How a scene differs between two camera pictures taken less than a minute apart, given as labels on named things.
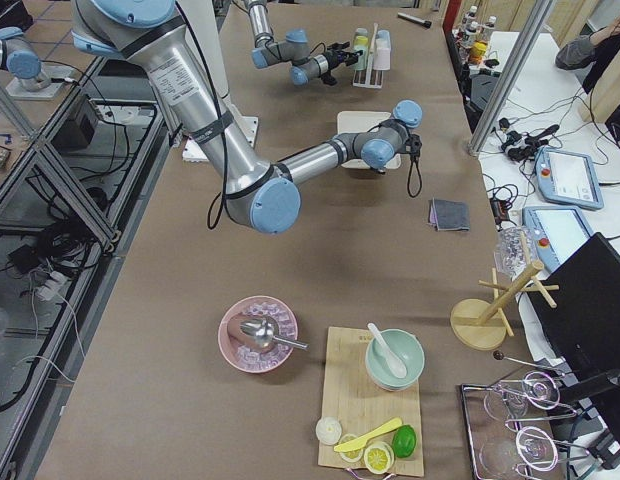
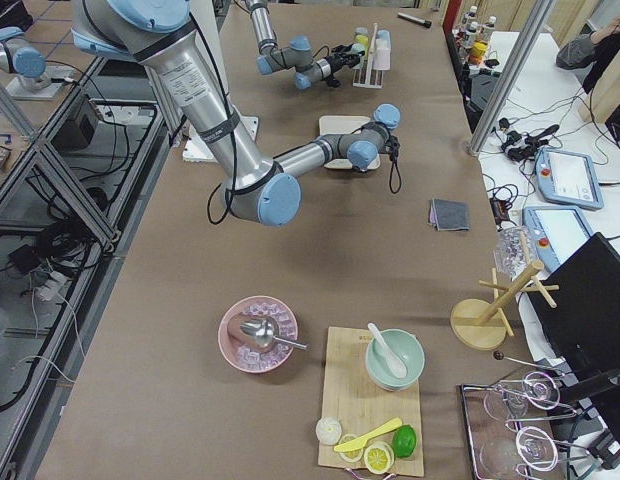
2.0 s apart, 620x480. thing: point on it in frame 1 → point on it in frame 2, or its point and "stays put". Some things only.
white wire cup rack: [369, 78] stays put
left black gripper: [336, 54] stays put
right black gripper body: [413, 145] → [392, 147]
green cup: [362, 59] stays put
